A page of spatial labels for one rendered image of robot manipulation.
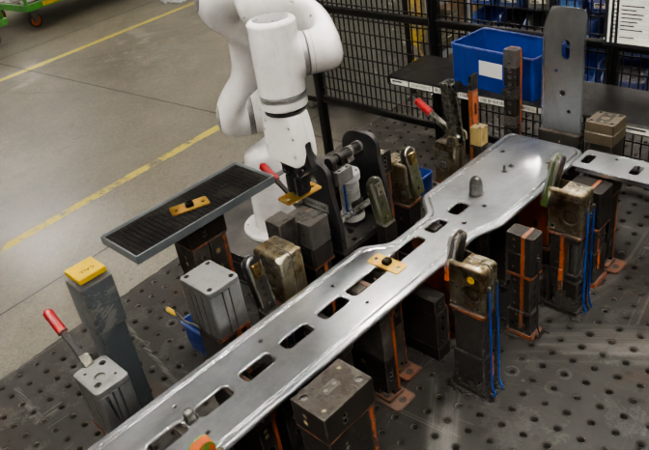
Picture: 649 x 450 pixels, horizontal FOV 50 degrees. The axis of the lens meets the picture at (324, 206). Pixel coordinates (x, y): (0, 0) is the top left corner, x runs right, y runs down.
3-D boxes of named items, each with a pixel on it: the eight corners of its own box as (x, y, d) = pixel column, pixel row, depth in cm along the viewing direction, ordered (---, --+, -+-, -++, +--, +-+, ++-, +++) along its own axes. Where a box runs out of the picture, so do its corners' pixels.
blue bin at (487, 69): (533, 102, 201) (533, 59, 195) (451, 82, 223) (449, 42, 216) (566, 83, 210) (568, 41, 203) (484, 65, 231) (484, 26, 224)
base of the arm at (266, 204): (232, 229, 209) (220, 174, 200) (279, 202, 220) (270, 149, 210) (272, 250, 196) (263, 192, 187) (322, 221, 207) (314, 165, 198)
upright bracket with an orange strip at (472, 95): (476, 236, 206) (471, 75, 181) (472, 234, 207) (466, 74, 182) (482, 231, 208) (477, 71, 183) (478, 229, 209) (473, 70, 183)
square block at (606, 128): (605, 244, 194) (614, 126, 176) (577, 236, 199) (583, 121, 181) (617, 231, 199) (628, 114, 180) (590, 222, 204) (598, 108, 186)
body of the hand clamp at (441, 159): (459, 257, 199) (453, 146, 181) (438, 249, 203) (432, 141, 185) (470, 246, 202) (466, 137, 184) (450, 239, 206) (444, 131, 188)
